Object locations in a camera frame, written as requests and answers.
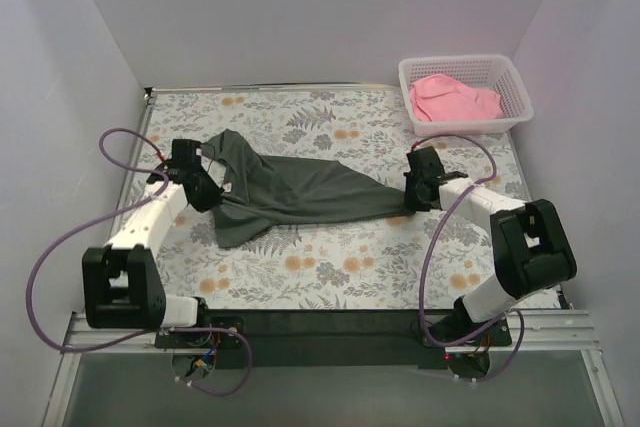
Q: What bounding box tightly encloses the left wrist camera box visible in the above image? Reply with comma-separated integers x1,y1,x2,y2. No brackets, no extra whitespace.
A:
167,139,202,171

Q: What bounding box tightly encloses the pink t shirt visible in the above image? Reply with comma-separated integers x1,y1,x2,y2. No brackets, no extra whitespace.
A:
409,74,503,122

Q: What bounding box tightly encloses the white plastic laundry basket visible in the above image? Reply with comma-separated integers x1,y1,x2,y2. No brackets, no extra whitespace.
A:
398,54,534,137

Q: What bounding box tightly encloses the aluminium frame rail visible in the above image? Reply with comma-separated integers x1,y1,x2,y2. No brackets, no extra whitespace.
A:
64,309,601,353

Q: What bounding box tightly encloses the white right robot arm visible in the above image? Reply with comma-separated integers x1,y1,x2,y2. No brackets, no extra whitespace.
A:
405,170,577,343

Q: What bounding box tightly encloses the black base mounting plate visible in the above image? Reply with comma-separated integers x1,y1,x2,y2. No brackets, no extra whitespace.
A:
154,309,514,371

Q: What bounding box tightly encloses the dark grey t shirt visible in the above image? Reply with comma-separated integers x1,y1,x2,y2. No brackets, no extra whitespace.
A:
202,130,412,248

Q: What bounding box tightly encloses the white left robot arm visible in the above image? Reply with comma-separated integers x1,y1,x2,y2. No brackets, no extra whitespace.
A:
82,167,224,330

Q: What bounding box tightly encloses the floral patterned table mat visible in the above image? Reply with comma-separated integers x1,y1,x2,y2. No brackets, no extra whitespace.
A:
98,87,561,312

